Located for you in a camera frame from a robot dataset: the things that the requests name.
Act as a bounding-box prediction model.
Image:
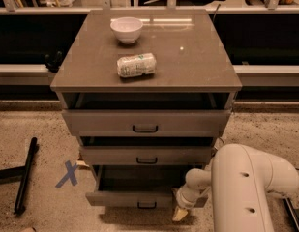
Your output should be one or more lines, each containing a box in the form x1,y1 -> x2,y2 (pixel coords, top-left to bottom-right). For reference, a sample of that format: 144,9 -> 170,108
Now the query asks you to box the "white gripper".
171,186 -> 203,222

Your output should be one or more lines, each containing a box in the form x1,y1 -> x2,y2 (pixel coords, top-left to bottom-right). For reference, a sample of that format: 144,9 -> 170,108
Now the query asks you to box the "grey bottom drawer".
86,165 -> 201,209

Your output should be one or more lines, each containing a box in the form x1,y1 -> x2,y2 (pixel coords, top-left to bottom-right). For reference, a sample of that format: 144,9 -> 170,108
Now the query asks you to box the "grey drawer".
62,110 -> 230,137
79,146 -> 212,165
86,165 -> 201,209

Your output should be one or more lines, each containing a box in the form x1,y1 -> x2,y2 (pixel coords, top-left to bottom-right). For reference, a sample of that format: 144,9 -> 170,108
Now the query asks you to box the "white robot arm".
172,144 -> 299,232

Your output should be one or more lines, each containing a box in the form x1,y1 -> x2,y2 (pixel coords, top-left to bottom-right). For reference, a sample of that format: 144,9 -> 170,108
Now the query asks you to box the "grey middle drawer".
79,146 -> 212,165

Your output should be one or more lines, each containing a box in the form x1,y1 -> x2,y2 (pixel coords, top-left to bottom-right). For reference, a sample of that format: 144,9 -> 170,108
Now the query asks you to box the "grey drawer cabinet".
50,9 -> 243,179

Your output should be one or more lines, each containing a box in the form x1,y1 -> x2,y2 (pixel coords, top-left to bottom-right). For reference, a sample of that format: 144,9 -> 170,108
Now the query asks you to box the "grey top drawer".
62,110 -> 230,137

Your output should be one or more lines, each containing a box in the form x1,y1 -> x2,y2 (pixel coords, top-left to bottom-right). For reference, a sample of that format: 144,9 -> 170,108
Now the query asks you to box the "blue tape cross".
55,160 -> 77,189

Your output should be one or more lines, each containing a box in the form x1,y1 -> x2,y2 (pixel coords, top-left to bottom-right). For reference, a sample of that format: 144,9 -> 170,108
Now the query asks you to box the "black right stand leg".
283,198 -> 299,232

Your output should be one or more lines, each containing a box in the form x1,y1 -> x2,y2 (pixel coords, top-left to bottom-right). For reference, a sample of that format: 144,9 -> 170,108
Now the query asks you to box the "black stand leg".
0,137 -> 39,216
283,198 -> 299,232

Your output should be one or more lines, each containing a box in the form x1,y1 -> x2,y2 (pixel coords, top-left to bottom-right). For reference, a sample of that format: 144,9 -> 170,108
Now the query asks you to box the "white crushed can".
117,53 -> 157,78

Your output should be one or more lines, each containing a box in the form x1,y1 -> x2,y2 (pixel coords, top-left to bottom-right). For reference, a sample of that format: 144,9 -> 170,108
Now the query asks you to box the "black left stand leg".
0,137 -> 39,216

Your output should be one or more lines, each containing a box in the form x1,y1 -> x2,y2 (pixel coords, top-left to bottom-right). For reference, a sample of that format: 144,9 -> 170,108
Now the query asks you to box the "white ceramic bowl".
110,17 -> 143,44

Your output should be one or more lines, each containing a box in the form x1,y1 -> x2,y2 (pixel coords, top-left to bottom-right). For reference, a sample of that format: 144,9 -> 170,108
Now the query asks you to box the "black floor cable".
213,136 -> 299,172

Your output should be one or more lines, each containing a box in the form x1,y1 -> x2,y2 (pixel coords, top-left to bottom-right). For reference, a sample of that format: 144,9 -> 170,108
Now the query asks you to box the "black clamp on rail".
45,51 -> 63,73

